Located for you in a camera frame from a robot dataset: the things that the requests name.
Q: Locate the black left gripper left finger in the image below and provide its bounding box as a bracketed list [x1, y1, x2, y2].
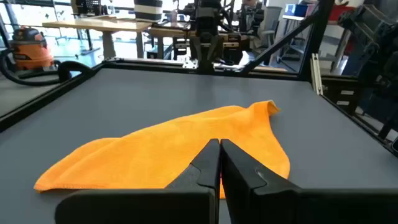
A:
[54, 138, 222, 224]

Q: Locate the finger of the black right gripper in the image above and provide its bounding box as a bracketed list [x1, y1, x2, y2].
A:
[213, 35, 224, 62]
[190, 35, 203, 62]

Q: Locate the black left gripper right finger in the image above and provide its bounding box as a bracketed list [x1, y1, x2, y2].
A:
[220, 138, 398, 224]

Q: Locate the orange microfibre towel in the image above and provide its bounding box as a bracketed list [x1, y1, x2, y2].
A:
[33, 100, 291, 200]

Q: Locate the black white striped cylinder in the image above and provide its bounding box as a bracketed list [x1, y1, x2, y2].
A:
[133, 0, 164, 22]

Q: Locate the grey office chair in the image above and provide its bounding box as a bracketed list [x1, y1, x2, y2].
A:
[261, 6, 282, 47]

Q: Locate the blue box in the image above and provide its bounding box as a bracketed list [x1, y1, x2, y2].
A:
[284, 3, 308, 18]

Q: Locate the light wooden desk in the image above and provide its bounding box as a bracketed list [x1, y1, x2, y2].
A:
[42, 17, 153, 60]

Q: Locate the black mesh box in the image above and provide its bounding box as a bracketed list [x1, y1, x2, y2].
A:
[74, 0, 103, 16]

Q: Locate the red box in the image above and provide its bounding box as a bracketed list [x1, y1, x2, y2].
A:
[328, 4, 355, 22]

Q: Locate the orange shop vacuum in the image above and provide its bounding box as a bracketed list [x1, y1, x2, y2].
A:
[9, 26, 55, 71]

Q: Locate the black table frame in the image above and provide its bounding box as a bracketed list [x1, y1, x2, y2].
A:
[0, 0, 398, 156]

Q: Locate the silver aluminium bracket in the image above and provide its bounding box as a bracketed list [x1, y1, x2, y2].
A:
[310, 53, 324, 96]

